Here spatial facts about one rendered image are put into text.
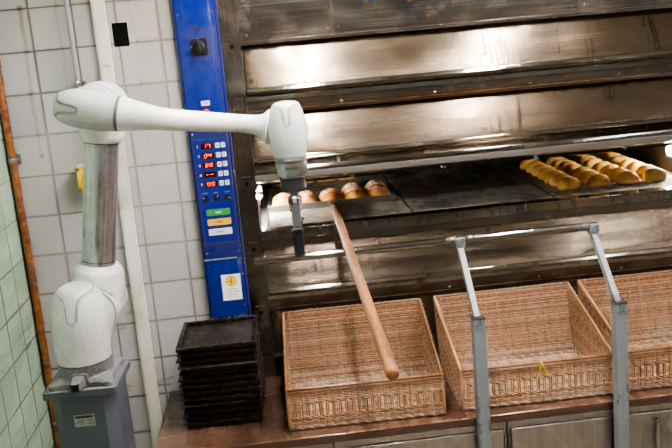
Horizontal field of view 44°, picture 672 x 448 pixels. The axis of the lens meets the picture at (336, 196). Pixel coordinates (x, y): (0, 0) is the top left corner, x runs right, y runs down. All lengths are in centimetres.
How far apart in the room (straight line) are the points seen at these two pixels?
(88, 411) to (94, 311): 28
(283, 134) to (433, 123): 107
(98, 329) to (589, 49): 207
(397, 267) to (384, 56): 82
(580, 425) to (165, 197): 172
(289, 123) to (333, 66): 91
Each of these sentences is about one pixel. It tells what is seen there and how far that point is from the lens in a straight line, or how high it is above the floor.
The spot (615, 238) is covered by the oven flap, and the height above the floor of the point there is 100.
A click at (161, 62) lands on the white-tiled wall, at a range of 320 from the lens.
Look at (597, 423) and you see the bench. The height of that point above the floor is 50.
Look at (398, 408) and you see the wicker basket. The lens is 299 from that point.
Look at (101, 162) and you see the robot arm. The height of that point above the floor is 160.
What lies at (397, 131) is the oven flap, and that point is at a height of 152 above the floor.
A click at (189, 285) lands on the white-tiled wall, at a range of 333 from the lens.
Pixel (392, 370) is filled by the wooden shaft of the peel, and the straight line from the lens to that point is 186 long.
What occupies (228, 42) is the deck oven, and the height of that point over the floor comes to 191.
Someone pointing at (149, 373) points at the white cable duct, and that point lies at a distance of 346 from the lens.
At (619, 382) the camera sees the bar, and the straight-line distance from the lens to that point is 306.
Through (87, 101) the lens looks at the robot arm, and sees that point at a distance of 238.
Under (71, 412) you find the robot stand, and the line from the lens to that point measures 255.
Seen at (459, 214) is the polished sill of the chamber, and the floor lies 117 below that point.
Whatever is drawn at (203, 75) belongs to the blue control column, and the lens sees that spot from 316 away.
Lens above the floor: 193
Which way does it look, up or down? 11 degrees down
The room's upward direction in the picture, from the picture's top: 5 degrees counter-clockwise
